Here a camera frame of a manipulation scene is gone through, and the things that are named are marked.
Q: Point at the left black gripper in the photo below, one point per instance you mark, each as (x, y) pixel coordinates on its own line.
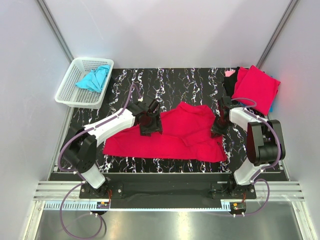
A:
(156, 127)

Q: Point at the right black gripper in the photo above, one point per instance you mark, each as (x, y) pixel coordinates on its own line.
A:
(216, 132)

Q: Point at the red polo shirt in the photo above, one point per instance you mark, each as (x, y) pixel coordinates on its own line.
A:
(186, 135)

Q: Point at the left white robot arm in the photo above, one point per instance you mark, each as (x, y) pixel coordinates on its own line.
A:
(80, 150)

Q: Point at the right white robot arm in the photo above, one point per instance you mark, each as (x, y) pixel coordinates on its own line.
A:
(264, 147)

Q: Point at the folded black t shirt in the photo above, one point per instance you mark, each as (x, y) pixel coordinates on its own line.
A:
(229, 83)

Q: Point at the folded red t shirt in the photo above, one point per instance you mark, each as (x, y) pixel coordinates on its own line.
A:
(252, 71)

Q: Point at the folded pink t shirt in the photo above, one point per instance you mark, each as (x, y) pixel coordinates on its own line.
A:
(228, 73)

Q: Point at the cyan crumpled t shirt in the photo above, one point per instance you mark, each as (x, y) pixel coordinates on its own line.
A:
(95, 80)

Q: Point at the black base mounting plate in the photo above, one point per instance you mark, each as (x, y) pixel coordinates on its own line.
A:
(166, 191)

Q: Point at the white plastic laundry basket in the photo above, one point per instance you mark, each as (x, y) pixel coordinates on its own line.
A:
(75, 97)

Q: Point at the aluminium frame rail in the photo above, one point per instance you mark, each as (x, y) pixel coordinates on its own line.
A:
(278, 190)

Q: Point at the right aluminium corner post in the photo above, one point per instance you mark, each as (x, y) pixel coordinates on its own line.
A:
(277, 32)

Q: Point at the aluminium corner post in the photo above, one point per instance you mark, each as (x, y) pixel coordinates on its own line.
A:
(277, 32)
(45, 10)

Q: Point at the left aluminium corner post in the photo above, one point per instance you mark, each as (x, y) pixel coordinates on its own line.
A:
(45, 10)

